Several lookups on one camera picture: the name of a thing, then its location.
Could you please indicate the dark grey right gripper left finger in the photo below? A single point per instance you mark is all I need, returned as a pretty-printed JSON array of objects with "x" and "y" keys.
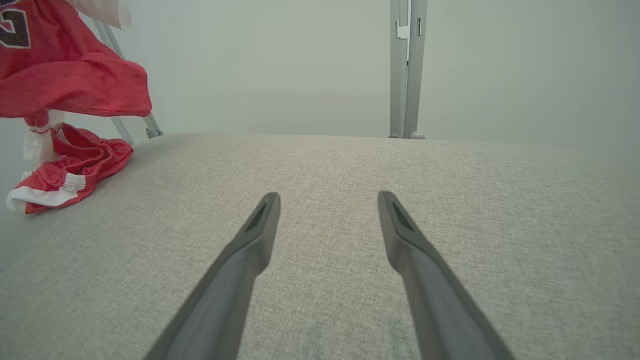
[{"x": 235, "y": 280}]

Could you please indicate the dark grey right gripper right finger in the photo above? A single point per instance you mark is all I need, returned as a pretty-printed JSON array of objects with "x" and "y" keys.
[{"x": 430, "y": 290}]

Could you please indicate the red basketball jersey white trim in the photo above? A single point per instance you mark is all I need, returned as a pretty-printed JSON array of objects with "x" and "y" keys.
[{"x": 75, "y": 85}]

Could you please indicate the thin grey metal pole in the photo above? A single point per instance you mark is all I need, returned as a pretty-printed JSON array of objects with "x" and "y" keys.
[{"x": 154, "y": 127}]

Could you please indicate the wide grey double metal pole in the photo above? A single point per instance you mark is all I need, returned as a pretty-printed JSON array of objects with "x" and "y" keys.
[{"x": 397, "y": 75}]

